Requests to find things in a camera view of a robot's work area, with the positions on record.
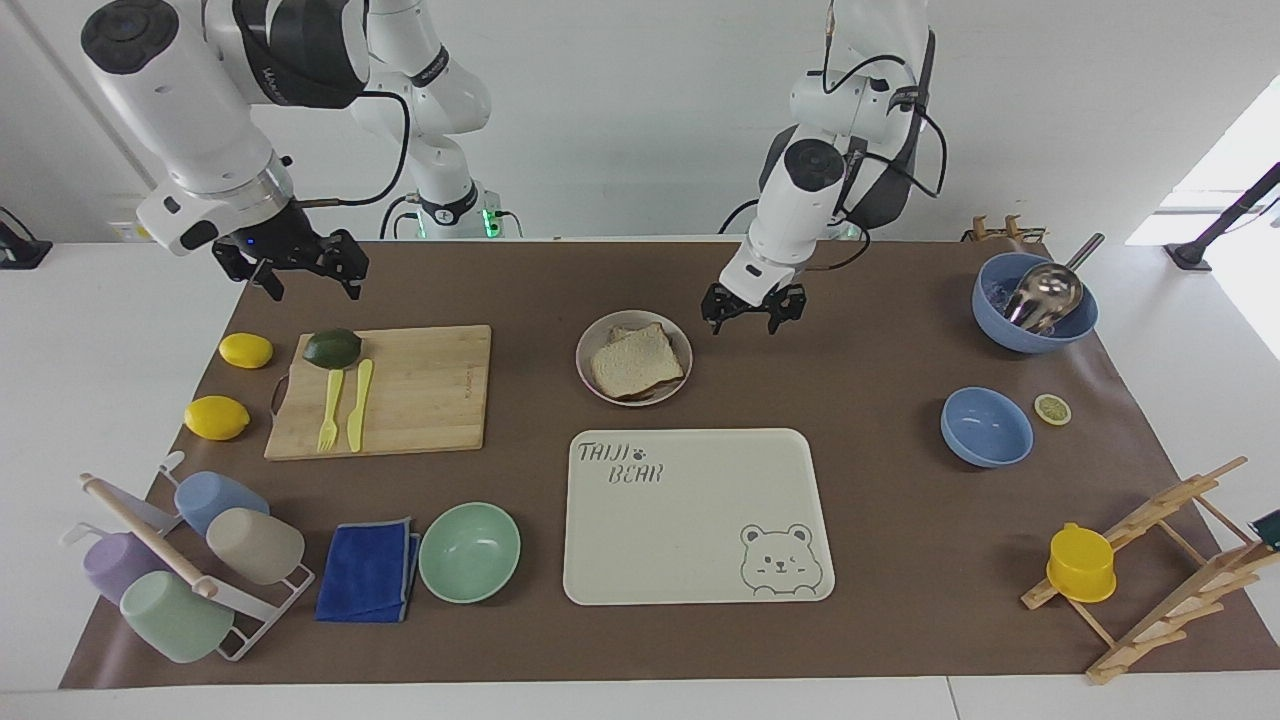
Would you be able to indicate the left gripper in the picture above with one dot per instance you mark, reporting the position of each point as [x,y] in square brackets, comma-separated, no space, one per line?
[754,297]

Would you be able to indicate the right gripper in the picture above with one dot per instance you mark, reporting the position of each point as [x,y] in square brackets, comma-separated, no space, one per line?
[272,235]

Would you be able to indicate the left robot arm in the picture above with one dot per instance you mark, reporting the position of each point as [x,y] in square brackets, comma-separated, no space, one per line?
[815,180]

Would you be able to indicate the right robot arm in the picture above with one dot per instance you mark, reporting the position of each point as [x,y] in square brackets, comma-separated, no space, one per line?
[180,90]

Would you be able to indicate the round beige plate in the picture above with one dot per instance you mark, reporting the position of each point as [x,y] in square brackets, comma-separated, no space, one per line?
[676,345]

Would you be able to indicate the dark green avocado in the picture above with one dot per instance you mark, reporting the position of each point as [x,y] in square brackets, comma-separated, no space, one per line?
[332,348]

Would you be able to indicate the yellow lemon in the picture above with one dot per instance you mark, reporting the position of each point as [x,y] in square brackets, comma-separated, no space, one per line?
[246,350]
[216,418]

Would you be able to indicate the bread slice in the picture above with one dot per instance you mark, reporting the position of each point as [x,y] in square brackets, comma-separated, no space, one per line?
[622,330]
[636,362]

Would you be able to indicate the yellow-green plastic fork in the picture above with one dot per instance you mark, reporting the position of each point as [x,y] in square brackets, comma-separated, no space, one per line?
[330,410]

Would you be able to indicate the yellow-green plastic knife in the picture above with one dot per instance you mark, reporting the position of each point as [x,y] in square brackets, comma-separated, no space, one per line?
[359,405]

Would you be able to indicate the wooden cutting board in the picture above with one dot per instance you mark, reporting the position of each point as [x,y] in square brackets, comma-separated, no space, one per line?
[430,395]

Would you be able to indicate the cream tray with bear print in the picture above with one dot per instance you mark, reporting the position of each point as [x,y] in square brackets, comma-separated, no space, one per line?
[690,520]

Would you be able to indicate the blue cup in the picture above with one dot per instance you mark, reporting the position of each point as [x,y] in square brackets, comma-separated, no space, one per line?
[215,498]

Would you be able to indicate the small blue bowl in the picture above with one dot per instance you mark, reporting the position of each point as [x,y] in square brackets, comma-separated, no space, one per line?
[985,428]

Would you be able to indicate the small wooden holder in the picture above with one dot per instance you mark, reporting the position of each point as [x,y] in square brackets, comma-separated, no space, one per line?
[1010,232]

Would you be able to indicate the black stand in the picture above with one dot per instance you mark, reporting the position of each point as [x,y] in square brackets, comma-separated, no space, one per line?
[20,250]
[1225,215]

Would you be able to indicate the beige cup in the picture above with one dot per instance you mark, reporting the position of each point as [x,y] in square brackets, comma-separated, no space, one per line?
[258,545]

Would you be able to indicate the large blue bowl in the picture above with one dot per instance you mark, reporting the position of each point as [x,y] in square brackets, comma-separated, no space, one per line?
[1040,338]

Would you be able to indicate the metal ladle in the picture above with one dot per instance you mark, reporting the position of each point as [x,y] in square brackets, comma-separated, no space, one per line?
[1045,292]

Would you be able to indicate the white cup rack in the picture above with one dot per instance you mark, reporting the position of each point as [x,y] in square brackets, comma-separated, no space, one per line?
[150,535]

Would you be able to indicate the blue folded cloth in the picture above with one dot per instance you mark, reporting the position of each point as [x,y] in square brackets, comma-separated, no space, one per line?
[365,570]

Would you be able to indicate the lemon slice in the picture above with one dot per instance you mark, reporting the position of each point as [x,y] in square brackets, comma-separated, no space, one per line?
[1052,409]

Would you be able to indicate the green bowl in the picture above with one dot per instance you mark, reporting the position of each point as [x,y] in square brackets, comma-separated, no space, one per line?
[470,552]

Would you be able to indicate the purple cup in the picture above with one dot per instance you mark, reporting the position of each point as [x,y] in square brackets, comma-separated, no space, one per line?
[115,565]

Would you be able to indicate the green cup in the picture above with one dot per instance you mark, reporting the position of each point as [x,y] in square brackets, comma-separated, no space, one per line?
[175,620]

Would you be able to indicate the yellow cup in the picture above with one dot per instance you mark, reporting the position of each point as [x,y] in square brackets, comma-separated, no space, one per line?
[1082,562]

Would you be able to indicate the wooden dish rack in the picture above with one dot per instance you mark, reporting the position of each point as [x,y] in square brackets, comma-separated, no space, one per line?
[1190,590]

